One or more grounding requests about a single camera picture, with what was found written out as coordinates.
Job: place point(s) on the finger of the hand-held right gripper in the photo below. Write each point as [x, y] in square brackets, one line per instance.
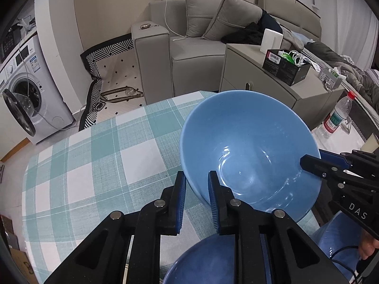
[314, 164]
[331, 156]

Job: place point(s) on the small object on sofa arm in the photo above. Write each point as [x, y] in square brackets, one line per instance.
[145, 26]

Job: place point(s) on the grey cushion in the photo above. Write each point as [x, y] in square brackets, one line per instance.
[234, 17]
[201, 11]

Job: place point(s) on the dark navy cushion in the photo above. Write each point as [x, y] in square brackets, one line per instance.
[271, 22]

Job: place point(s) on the folded patterned floor mat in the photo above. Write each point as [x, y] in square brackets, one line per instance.
[93, 106]

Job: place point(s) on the plain cardboard box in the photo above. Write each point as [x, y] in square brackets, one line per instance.
[20, 264]

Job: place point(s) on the grey blanket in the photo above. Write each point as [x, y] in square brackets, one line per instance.
[340, 59]

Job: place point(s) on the white green tissue box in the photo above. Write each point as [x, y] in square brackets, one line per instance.
[330, 75]

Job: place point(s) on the person's right hand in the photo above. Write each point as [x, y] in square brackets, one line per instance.
[368, 244]

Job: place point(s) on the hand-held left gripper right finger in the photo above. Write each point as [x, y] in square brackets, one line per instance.
[213, 204]

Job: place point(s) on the teal white checked tablecloth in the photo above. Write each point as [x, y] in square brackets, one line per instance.
[103, 159]

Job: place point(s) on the grey bedside cabinet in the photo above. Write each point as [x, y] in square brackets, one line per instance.
[245, 65]

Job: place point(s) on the white washing machine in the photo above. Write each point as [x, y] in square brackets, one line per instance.
[50, 106]

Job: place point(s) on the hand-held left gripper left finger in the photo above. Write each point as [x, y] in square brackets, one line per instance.
[179, 204]

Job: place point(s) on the clear water bottle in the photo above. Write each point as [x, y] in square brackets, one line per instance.
[336, 115]

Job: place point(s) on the grey sofa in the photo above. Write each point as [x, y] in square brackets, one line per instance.
[192, 62]

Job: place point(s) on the white marble side table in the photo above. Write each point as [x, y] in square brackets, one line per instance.
[340, 142]

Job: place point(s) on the black box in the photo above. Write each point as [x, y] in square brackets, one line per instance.
[284, 71]

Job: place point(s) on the black garment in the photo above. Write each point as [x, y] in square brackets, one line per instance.
[245, 35]

